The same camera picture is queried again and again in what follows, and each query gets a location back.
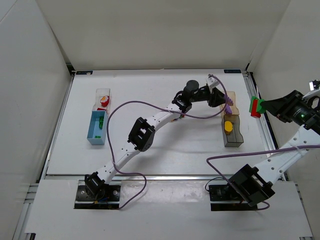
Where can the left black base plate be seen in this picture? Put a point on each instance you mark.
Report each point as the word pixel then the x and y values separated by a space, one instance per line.
pixel 107 199

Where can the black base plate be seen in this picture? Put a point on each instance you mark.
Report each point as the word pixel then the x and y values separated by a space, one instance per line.
pixel 107 199
pixel 224 198

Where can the orange translucent container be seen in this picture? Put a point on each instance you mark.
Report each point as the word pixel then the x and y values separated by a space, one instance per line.
pixel 235 110

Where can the purple lego plate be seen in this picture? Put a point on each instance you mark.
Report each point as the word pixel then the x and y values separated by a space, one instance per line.
pixel 228 100

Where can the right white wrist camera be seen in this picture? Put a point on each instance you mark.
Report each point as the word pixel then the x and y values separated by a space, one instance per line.
pixel 314 85

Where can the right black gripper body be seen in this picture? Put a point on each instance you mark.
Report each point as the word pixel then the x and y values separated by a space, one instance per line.
pixel 283 109

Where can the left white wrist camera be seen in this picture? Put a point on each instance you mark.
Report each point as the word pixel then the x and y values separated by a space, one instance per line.
pixel 211 81

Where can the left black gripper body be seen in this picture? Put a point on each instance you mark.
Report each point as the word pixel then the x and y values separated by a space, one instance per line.
pixel 213 95

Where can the red green top lego stack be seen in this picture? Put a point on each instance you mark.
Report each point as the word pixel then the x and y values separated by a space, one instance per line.
pixel 256 109

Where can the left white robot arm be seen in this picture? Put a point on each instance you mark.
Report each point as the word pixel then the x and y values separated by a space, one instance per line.
pixel 141 136

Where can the yellow purple green lego stack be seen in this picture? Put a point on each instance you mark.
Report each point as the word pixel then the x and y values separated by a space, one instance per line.
pixel 176 117

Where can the red flower lego piece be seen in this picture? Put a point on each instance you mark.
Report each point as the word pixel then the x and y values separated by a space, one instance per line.
pixel 104 101

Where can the purple lego piece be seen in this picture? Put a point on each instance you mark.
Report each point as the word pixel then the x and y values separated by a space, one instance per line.
pixel 228 110

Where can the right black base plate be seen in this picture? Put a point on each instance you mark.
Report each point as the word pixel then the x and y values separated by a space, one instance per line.
pixel 224 198

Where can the grey translucent container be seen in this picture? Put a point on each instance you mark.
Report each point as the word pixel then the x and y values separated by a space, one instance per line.
pixel 235 138

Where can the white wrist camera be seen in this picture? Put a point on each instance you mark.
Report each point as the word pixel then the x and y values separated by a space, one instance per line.
pixel 314 85
pixel 211 81

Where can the blue container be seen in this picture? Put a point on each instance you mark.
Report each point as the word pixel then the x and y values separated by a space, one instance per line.
pixel 93 127

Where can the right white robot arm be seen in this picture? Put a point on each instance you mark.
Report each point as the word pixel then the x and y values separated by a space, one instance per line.
pixel 254 184

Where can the yellow round lego brick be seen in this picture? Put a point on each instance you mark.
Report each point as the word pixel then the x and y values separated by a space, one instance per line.
pixel 228 127

